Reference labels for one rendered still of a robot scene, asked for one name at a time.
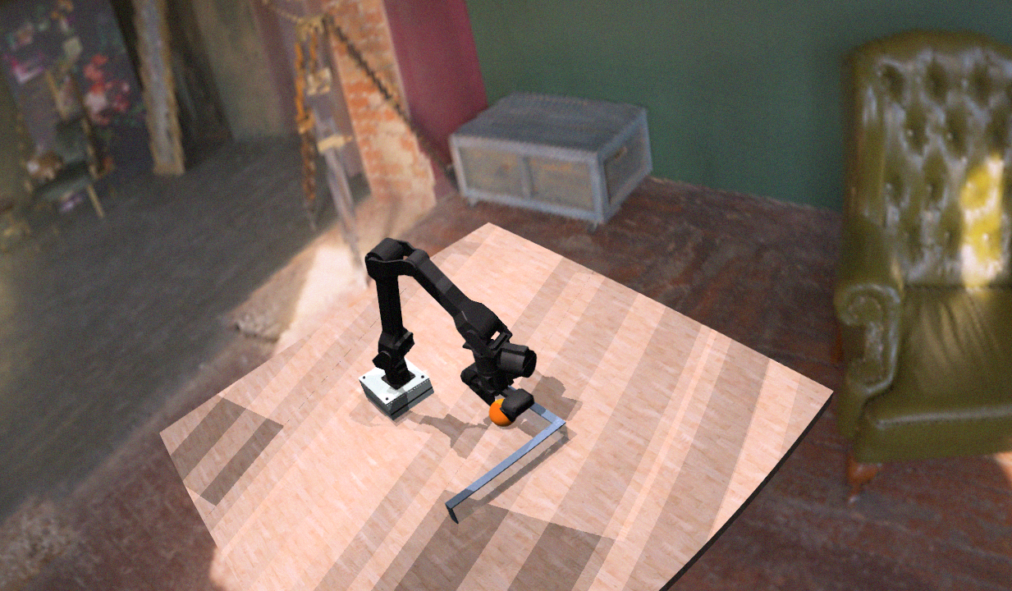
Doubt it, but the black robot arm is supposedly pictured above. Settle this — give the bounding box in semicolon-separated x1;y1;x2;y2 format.
364;238;537;390

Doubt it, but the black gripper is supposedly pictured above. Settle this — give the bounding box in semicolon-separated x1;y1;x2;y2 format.
460;362;534;422

